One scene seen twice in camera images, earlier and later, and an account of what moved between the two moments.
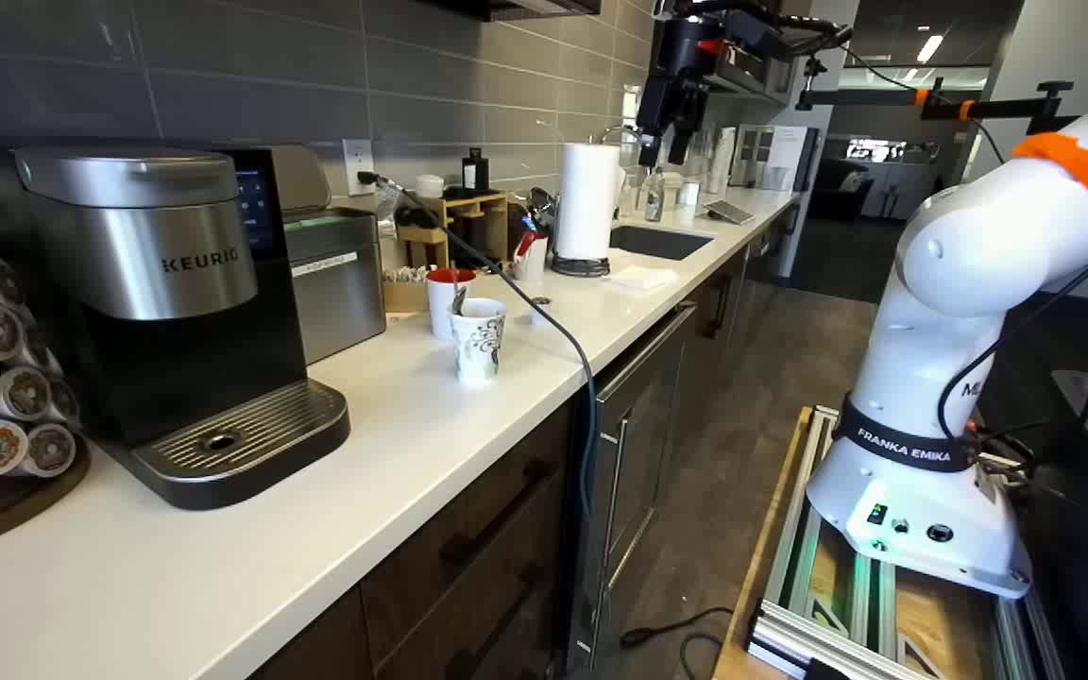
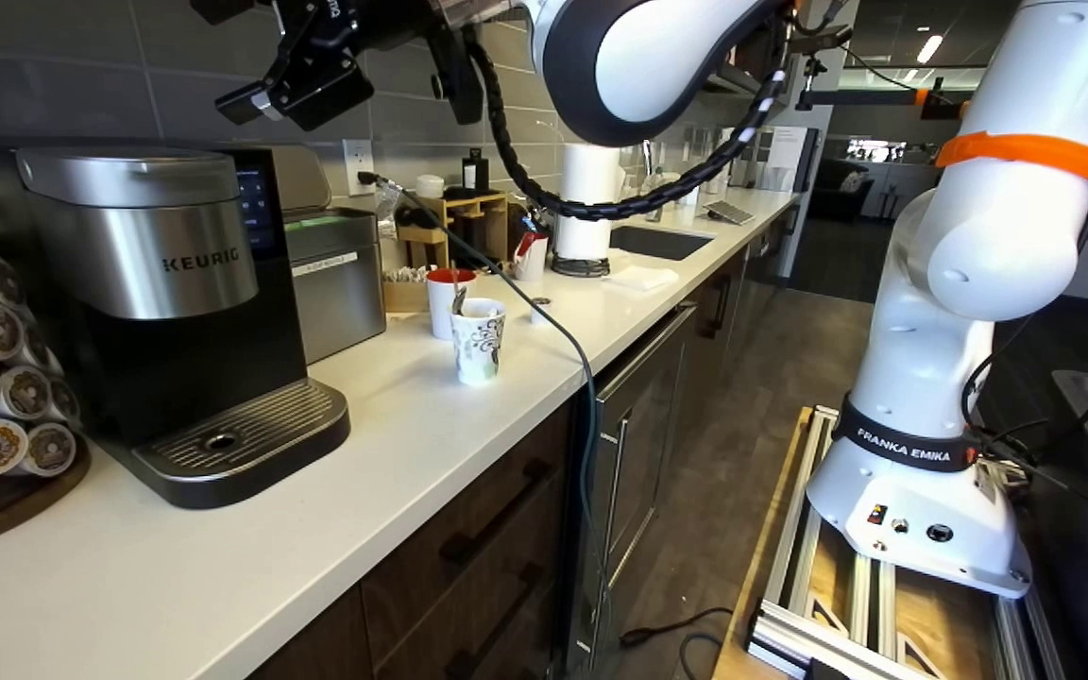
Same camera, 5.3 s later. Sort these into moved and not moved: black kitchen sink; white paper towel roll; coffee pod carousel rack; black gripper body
Moved: black gripper body
Not moved: white paper towel roll; coffee pod carousel rack; black kitchen sink
